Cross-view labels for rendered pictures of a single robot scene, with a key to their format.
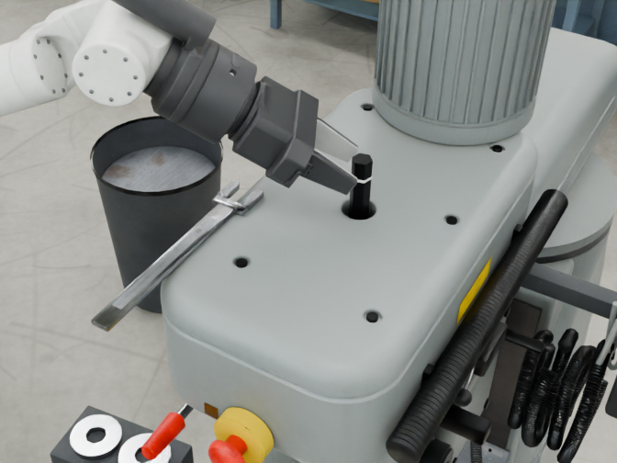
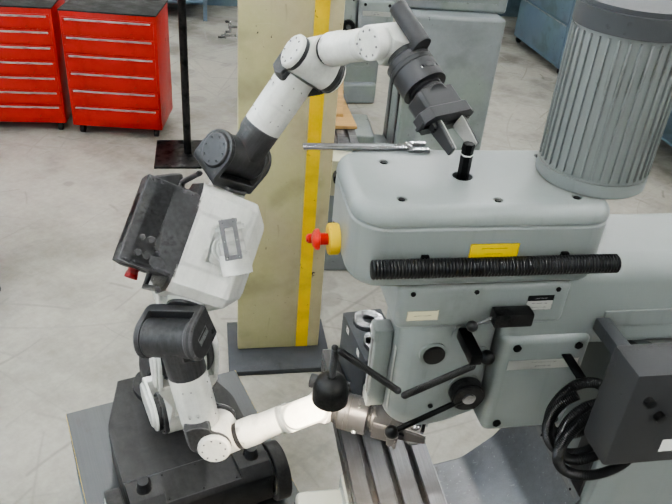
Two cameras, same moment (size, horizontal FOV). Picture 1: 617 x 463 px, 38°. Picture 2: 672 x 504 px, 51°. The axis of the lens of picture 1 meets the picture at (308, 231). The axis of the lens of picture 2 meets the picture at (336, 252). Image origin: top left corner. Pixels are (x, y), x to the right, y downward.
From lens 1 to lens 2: 81 cm
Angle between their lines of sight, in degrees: 40
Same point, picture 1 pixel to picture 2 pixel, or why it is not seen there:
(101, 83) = (365, 46)
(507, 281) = (519, 260)
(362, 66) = not seen: outside the picture
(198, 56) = (411, 52)
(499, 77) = (587, 148)
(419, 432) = (385, 265)
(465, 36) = (572, 111)
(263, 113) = (425, 91)
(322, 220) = (438, 170)
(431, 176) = (518, 186)
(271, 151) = (420, 111)
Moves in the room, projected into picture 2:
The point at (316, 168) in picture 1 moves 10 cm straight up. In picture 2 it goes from (438, 132) to (447, 77)
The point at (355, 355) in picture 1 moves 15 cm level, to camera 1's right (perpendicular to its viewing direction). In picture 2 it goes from (373, 202) to (437, 242)
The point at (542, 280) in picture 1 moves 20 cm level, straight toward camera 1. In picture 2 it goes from (606, 333) to (516, 349)
